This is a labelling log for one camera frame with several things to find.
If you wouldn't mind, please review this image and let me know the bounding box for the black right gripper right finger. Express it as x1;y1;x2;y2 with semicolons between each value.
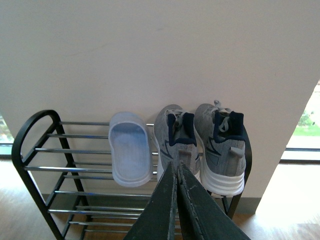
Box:
177;164;249;240

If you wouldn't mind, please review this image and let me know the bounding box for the white slide sandal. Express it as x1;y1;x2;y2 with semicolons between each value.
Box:
108;111;153;188

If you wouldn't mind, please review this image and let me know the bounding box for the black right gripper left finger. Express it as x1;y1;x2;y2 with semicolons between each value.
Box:
124;163;177;240

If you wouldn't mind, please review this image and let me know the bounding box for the grey knit sneaker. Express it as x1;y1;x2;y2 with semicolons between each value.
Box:
153;104;201;181
194;100;246;196

